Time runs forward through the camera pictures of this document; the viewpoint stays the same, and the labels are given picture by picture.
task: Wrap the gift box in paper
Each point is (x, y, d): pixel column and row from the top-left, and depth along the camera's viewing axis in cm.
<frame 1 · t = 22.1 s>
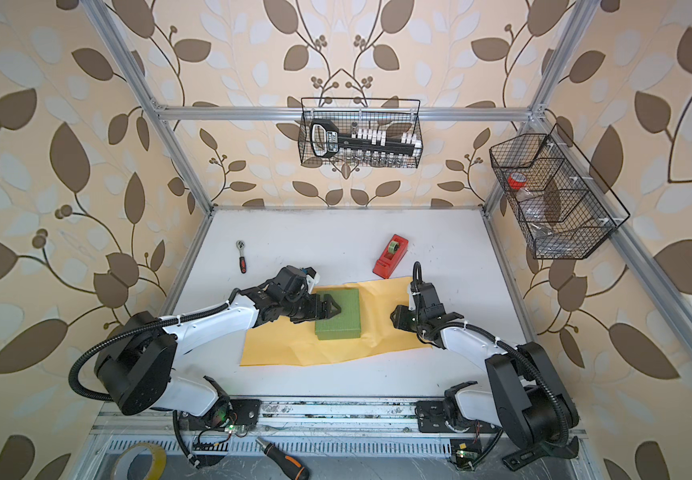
left hand: (332, 310, 84), fingers open
right hand: (397, 319, 90), fingers open
green gift box: (345, 324, 84), point 8 cm above the table
red tape dispenser: (395, 250, 102), point 7 cm above the table
red handled ratchet wrench: (242, 262, 107), on the table

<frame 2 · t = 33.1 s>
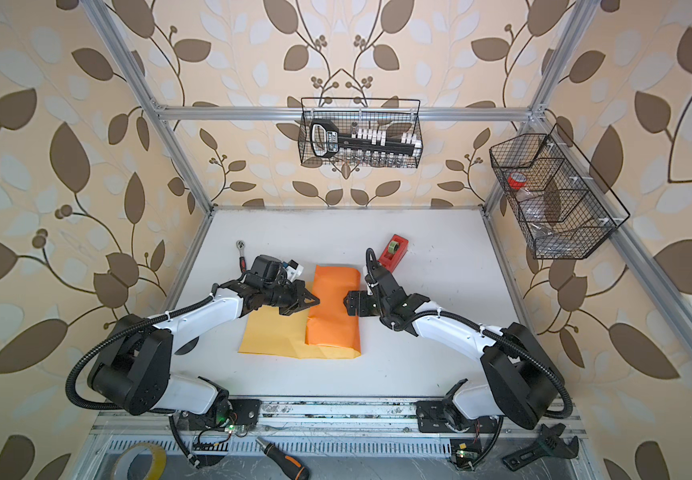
left hand: (320, 298, 83), fingers closed
right hand: (356, 302, 85), fingers open
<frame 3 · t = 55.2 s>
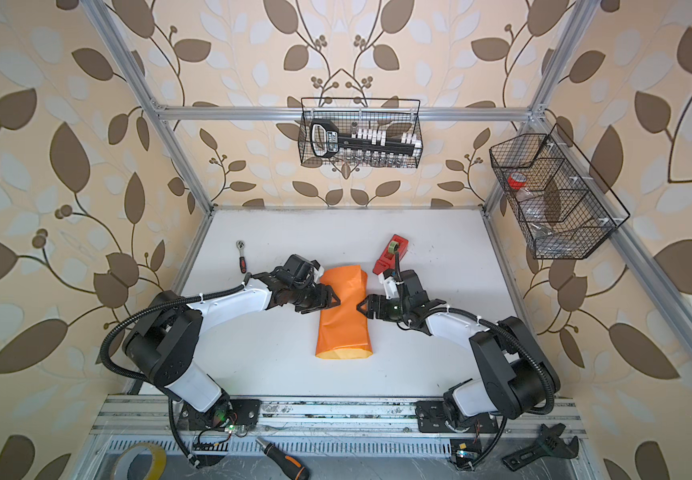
left hand: (336, 302, 87), fingers open
right hand: (367, 311, 88), fingers open
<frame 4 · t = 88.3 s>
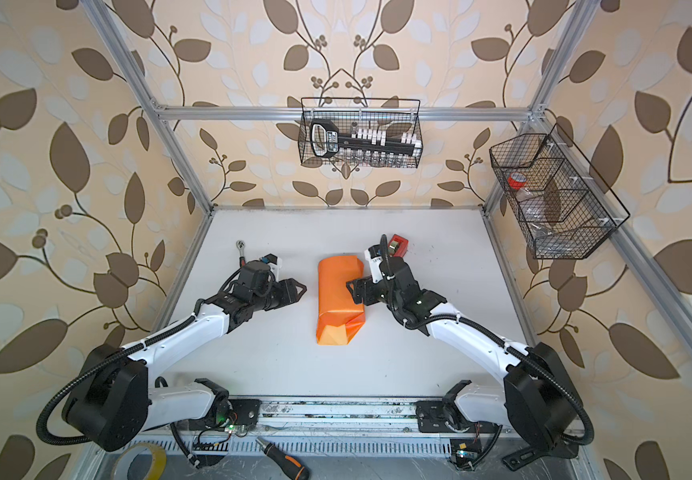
left hand: (303, 288, 85), fingers open
right hand: (359, 283, 82), fingers open
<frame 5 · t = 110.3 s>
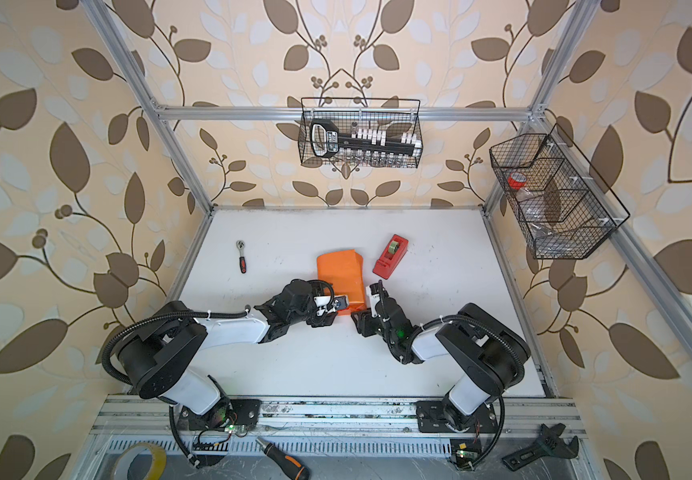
left hand: (332, 291, 89), fingers open
right hand: (358, 315, 91), fingers open
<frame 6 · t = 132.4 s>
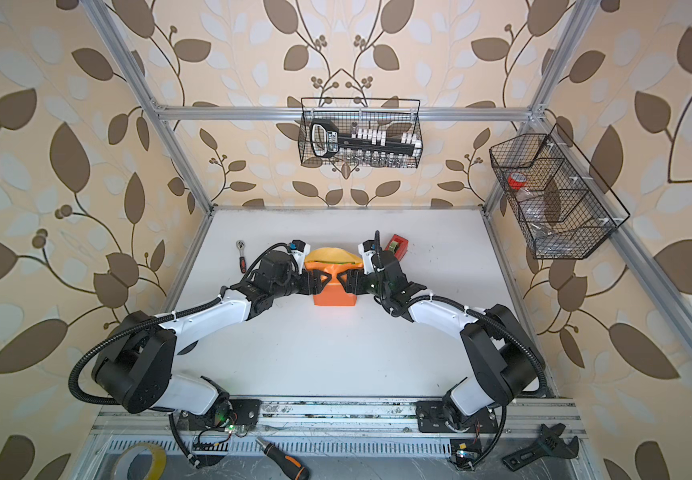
left hand: (324, 273, 86), fingers open
right hand: (346, 277, 86), fingers open
